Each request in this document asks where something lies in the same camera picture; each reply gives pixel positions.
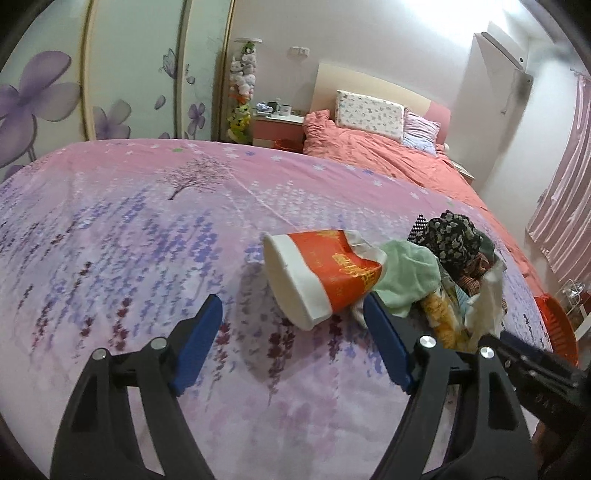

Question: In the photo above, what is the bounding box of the black floral cloth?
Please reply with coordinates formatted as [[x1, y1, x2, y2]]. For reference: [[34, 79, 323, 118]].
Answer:
[[422, 210, 495, 282]]

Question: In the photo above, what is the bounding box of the white standing air conditioner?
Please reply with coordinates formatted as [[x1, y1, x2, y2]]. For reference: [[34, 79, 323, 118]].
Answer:
[[455, 31, 534, 199]]

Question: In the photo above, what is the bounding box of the orange and white paper cup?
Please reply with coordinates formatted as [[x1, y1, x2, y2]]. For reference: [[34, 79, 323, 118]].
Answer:
[[262, 228, 384, 330]]

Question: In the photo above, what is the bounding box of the red duvet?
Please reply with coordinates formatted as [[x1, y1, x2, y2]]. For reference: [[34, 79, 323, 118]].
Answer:
[[302, 110, 536, 278]]

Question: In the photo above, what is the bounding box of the purple striped pillow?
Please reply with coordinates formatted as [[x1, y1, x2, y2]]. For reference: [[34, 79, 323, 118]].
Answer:
[[403, 109, 440, 155]]

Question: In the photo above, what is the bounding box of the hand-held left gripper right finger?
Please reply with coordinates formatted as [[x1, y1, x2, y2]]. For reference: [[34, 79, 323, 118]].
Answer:
[[363, 292, 539, 480]]

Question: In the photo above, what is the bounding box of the pink and white nightstand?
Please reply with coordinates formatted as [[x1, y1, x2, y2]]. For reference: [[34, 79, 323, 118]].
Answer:
[[450, 159, 476, 185], [252, 114, 305, 149]]

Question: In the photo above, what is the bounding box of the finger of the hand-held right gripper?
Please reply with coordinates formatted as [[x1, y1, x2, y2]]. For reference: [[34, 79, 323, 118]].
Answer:
[[478, 331, 546, 371]]

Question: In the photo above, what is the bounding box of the beige and pink headboard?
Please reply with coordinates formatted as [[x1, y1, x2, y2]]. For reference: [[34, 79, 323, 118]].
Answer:
[[309, 62, 452, 146]]

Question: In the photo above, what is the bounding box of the plush toy tower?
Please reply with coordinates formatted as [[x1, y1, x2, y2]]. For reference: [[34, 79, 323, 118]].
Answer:
[[225, 39, 262, 144]]

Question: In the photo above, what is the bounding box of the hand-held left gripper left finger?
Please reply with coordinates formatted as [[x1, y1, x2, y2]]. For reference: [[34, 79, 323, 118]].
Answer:
[[50, 294, 223, 480]]

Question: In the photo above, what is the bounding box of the orange plastic basket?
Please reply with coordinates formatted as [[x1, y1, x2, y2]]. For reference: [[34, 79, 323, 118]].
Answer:
[[533, 293, 580, 367]]

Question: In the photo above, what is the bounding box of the black checkered cloth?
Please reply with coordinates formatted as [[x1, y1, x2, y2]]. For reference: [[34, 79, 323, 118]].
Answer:
[[406, 213, 428, 243]]

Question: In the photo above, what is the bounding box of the flower print sliding wardrobe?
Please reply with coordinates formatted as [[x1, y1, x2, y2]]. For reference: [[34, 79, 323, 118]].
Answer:
[[0, 0, 236, 185]]

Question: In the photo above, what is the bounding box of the white wire rack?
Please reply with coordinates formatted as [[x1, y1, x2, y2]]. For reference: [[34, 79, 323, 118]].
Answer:
[[556, 279, 591, 340]]

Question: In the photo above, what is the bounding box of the green towel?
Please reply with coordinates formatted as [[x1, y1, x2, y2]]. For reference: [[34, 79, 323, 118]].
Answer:
[[372, 240, 441, 319]]

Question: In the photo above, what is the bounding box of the white floral pillow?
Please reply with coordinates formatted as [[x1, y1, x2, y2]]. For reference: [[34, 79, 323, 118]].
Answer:
[[335, 90, 407, 143]]

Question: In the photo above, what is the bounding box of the pink striped curtain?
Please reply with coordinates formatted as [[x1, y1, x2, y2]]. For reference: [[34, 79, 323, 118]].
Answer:
[[526, 74, 591, 282]]

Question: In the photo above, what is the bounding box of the pink printed blanket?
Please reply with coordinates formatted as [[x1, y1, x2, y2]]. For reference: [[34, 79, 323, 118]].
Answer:
[[0, 138, 573, 480]]

